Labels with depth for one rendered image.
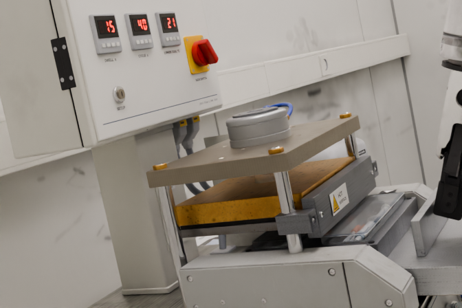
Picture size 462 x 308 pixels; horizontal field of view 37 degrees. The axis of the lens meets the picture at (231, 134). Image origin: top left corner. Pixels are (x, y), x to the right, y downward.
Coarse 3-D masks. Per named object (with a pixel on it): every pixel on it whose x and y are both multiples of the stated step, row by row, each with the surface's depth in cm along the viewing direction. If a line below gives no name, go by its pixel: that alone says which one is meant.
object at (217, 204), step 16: (320, 160) 96; (336, 160) 94; (352, 160) 93; (256, 176) 88; (272, 176) 88; (304, 176) 87; (320, 176) 84; (208, 192) 89; (224, 192) 87; (240, 192) 84; (256, 192) 82; (272, 192) 80; (304, 192) 77; (176, 208) 84; (192, 208) 83; (208, 208) 82; (224, 208) 81; (240, 208) 80; (256, 208) 79; (272, 208) 78; (192, 224) 84; (208, 224) 83; (224, 224) 82; (240, 224) 81; (256, 224) 80; (272, 224) 79
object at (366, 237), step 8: (400, 200) 89; (392, 208) 85; (384, 216) 82; (376, 224) 78; (368, 232) 76; (328, 240) 77; (336, 240) 77; (344, 240) 76; (352, 240) 76; (360, 240) 76; (368, 240) 76
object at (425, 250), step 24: (432, 192) 85; (432, 216) 80; (408, 240) 82; (432, 240) 78; (456, 240) 78; (408, 264) 73; (432, 264) 71; (456, 264) 70; (432, 288) 71; (456, 288) 70
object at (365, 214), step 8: (400, 192) 91; (368, 200) 91; (376, 200) 90; (384, 200) 89; (392, 200) 88; (360, 208) 87; (368, 208) 86; (376, 208) 86; (384, 208) 85; (344, 216) 85; (352, 216) 84; (360, 216) 83; (368, 216) 83; (376, 216) 82; (336, 224) 82; (344, 224) 81; (352, 224) 80; (360, 224) 80; (368, 224) 79; (328, 232) 79; (336, 232) 78; (344, 232) 78; (352, 232) 77; (360, 232) 76
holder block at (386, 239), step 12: (408, 204) 88; (396, 216) 84; (408, 216) 87; (384, 228) 79; (396, 228) 81; (408, 228) 86; (312, 240) 81; (372, 240) 76; (384, 240) 76; (396, 240) 81; (384, 252) 76
